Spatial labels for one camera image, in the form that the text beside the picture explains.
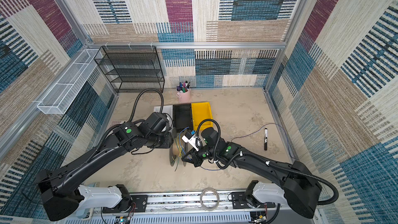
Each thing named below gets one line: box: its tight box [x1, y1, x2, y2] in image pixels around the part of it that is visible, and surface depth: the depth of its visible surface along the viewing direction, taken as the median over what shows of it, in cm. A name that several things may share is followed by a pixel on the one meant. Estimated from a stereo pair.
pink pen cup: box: [176, 86, 192, 104], surface depth 108 cm
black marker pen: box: [264, 128, 268, 151], surface depth 96 cm
